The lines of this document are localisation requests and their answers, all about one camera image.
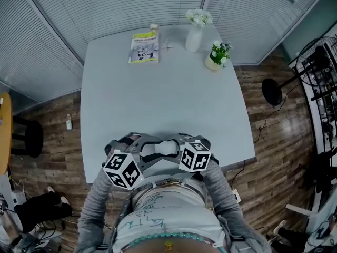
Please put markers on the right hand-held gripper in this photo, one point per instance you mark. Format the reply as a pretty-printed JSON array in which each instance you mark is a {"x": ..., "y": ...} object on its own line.
[{"x": 196, "y": 157}]

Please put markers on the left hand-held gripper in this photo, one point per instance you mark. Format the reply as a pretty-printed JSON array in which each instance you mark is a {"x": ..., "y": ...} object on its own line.
[{"x": 119, "y": 167}]

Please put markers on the small white case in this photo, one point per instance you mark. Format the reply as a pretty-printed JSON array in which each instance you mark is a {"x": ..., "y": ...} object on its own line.
[{"x": 166, "y": 147}]

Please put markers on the person's left forearm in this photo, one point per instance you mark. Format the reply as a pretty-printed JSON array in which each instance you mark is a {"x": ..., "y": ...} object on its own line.
[{"x": 101, "y": 199}]

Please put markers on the person's right forearm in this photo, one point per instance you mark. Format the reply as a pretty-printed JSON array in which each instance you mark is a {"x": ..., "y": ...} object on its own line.
[{"x": 221, "y": 188}]

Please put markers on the snakeskin pattern belt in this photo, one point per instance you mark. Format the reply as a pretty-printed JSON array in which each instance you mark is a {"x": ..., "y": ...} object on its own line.
[{"x": 168, "y": 183}]

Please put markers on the person's pale trousers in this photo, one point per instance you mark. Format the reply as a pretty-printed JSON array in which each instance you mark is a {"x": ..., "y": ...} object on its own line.
[{"x": 196, "y": 191}]

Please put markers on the person's white printed top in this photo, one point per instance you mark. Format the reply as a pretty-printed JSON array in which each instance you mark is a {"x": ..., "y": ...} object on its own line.
[{"x": 171, "y": 212}]

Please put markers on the white power strip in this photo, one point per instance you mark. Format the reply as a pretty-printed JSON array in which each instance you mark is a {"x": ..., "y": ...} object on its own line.
[{"x": 236, "y": 195}]

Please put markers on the small white bottle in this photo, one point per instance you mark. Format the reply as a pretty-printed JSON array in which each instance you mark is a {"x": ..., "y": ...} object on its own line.
[{"x": 69, "y": 122}]

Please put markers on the potted white-flower plant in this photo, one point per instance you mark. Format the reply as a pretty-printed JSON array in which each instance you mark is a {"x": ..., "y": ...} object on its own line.
[{"x": 210, "y": 63}]

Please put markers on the small pale trinket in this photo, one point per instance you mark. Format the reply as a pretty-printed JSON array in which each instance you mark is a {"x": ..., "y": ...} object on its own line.
[{"x": 168, "y": 46}]

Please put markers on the green yellow cover book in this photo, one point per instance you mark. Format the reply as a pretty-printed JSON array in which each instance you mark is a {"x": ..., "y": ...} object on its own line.
[{"x": 143, "y": 49}]

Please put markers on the person's gray cardigan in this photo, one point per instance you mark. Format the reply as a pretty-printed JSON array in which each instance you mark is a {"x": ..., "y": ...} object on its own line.
[{"x": 87, "y": 231}]

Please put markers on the white ceramic vase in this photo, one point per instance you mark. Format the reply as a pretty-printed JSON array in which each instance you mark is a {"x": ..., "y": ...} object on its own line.
[{"x": 193, "y": 41}]

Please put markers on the black standing fan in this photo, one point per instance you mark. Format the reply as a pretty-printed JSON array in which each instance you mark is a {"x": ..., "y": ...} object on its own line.
[{"x": 271, "y": 91}]

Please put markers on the black stool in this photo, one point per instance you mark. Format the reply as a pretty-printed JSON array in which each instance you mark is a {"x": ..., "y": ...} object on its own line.
[{"x": 34, "y": 138}]

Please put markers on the white flower bouquet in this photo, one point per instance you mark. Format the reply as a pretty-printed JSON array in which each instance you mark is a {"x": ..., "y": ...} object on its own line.
[{"x": 199, "y": 17}]

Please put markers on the yellow round table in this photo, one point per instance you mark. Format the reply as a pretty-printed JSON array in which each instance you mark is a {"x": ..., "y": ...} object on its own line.
[{"x": 5, "y": 133}]

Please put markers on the black office chair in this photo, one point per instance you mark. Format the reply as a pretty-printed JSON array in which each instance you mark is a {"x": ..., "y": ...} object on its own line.
[{"x": 326, "y": 173}]

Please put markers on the white desk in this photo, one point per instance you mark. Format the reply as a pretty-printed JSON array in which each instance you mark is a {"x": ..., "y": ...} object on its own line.
[{"x": 316, "y": 220}]

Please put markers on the black white display shelf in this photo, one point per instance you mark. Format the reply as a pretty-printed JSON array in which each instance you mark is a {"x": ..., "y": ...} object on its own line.
[{"x": 326, "y": 88}]

